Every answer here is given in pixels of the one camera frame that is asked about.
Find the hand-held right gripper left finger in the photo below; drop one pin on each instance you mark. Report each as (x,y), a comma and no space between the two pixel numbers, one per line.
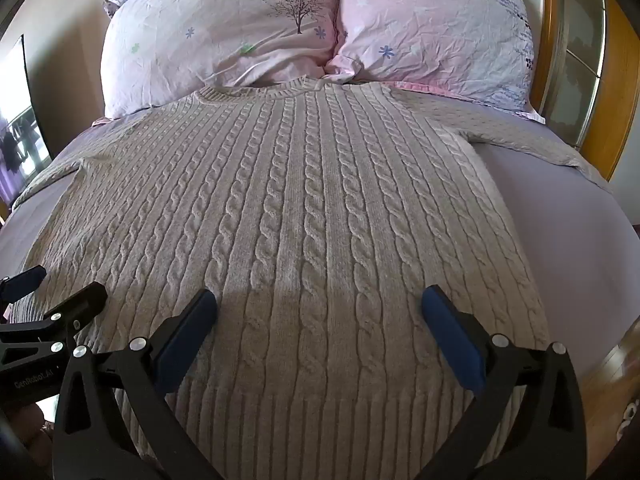
(187,336)

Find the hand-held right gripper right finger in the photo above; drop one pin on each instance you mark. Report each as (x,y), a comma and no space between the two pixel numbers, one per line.
(452,341)

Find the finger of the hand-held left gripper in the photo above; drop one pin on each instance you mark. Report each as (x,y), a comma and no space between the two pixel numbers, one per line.
(82,302)
(22,281)

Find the person's left hand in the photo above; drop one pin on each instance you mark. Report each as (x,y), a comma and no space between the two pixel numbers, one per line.
(35,430)

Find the dark framed window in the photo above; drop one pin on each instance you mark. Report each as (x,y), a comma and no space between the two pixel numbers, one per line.
(20,125)

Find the pink pillow with tree print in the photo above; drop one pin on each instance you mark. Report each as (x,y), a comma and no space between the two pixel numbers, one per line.
(200,25)

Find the wooden headboard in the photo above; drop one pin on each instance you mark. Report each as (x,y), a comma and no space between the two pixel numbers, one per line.
(620,85)

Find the pink pillow with flower print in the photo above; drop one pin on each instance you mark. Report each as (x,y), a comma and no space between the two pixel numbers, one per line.
(430,25)

